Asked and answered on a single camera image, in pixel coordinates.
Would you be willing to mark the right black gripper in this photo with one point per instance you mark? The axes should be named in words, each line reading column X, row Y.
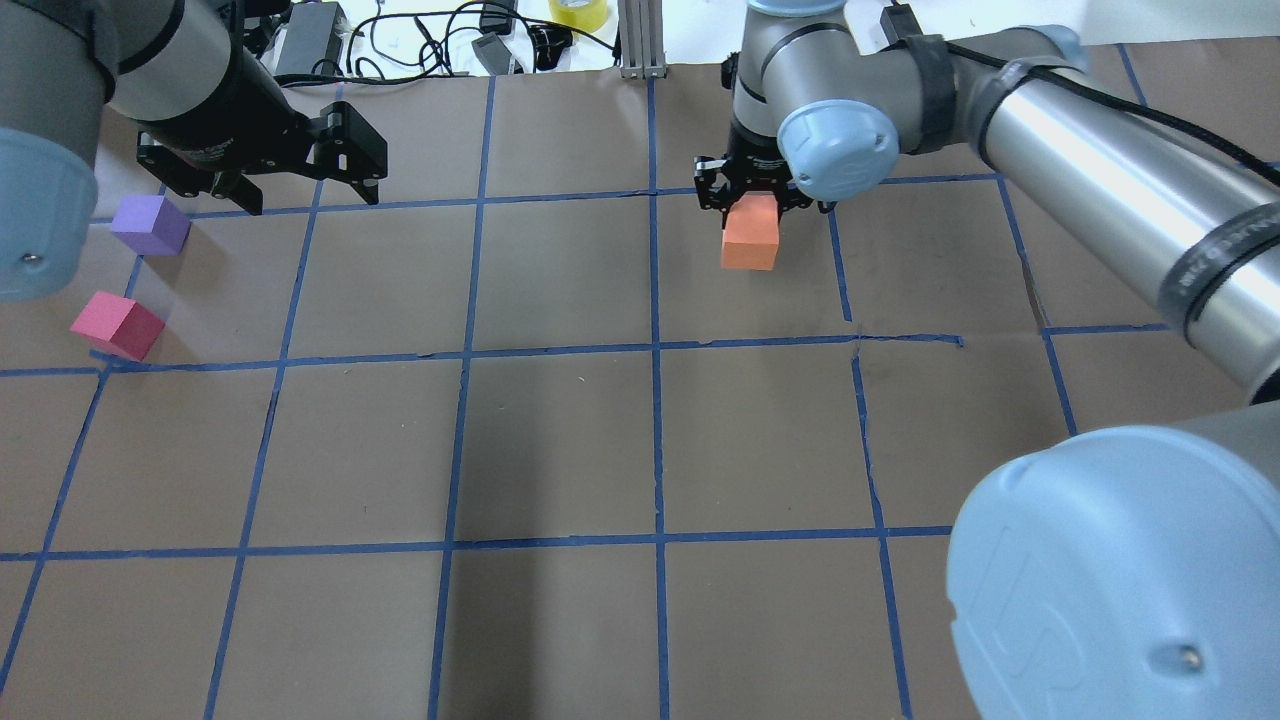
column 755, row 164

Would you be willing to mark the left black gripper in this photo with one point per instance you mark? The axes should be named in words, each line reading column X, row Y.
column 243, row 113

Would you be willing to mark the orange foam block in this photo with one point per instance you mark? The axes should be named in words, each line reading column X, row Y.
column 751, row 234

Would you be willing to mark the red foam block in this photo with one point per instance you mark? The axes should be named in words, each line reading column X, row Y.
column 118, row 326

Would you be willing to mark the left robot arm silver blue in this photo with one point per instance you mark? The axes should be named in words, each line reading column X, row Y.
column 63, row 63

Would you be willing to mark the black power adapter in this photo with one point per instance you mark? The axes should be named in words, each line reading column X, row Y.
column 312, row 40

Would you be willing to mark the purple foam block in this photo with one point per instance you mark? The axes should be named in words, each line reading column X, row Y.
column 151, row 225

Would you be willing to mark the yellow tape roll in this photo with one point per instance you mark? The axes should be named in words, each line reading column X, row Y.
column 584, row 15

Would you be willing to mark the aluminium frame post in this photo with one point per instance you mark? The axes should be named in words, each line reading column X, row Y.
column 640, row 41

